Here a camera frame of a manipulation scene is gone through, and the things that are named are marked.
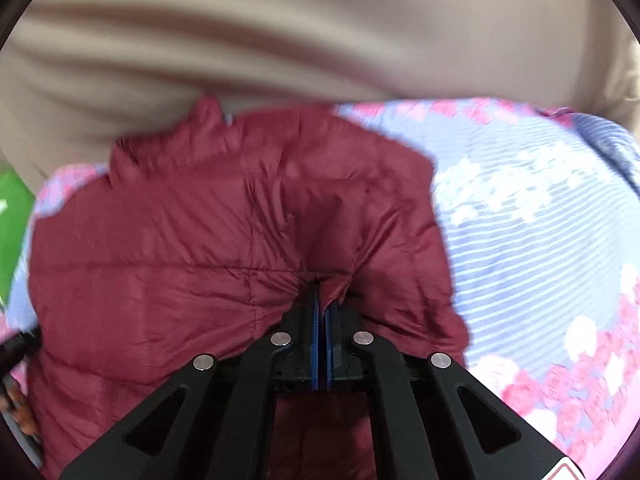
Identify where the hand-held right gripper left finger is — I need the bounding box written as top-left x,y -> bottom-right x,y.
59,281 -> 322,480

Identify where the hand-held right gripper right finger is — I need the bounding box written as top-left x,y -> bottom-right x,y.
324,304 -> 587,480

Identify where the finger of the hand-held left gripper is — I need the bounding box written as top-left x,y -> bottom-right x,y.
0,325 -> 43,378

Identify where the maroon puffer jacket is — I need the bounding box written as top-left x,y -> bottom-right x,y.
25,95 -> 471,480

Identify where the green panel with white mark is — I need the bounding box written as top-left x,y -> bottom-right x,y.
0,169 -> 37,306

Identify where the pink and blue floral blanket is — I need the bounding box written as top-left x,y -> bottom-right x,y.
0,97 -> 640,466

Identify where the beige backdrop cloth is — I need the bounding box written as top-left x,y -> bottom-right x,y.
0,0 -> 640,196

